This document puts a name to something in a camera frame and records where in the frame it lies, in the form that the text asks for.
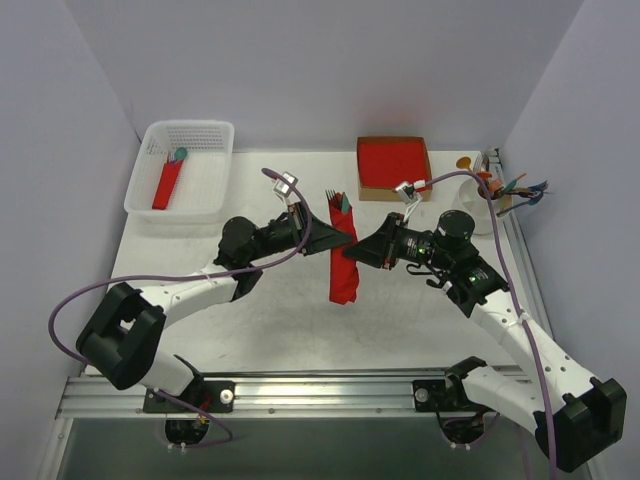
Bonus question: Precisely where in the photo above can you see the red paper napkin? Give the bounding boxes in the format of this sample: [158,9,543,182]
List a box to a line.
[328,204,360,305]

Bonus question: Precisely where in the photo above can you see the white plastic perforated basket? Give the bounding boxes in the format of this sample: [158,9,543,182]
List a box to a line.
[124,120,235,224]

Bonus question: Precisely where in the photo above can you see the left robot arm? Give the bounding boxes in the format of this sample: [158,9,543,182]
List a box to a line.
[76,202,353,411]

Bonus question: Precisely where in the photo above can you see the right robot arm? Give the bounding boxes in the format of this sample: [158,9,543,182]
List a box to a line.
[343,210,627,473]

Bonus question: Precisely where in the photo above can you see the rolled red napkin bundle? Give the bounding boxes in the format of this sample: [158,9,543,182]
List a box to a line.
[152,160,183,210]

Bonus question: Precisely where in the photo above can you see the stack of red napkins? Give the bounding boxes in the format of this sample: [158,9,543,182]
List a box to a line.
[358,139,431,190]

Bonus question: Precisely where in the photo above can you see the cardboard box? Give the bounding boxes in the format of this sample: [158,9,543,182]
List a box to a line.
[356,135,433,203]

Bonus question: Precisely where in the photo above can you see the white utensil cup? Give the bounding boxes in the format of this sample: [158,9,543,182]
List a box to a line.
[453,178,494,236]

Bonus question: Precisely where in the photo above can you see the orange plastic spoon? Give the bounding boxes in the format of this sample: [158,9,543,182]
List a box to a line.
[456,157,471,170]

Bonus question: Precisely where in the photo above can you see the orange plastic fork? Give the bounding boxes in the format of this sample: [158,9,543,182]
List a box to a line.
[477,170,503,197]

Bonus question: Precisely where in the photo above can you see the teal spoon in basket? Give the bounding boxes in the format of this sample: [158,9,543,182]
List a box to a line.
[172,147,188,162]

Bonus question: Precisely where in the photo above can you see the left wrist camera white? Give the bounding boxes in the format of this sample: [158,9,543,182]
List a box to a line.
[273,172,298,199]

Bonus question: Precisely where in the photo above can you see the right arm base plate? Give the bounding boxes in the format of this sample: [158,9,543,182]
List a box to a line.
[412,379,470,413]

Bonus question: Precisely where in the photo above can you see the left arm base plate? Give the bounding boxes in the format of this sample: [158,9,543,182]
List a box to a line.
[142,380,236,414]

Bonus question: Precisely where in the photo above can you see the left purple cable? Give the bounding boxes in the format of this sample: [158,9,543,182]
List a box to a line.
[48,167,316,446]

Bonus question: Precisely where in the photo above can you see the aluminium mounting rail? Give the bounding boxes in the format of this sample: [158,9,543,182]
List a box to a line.
[55,369,594,419]

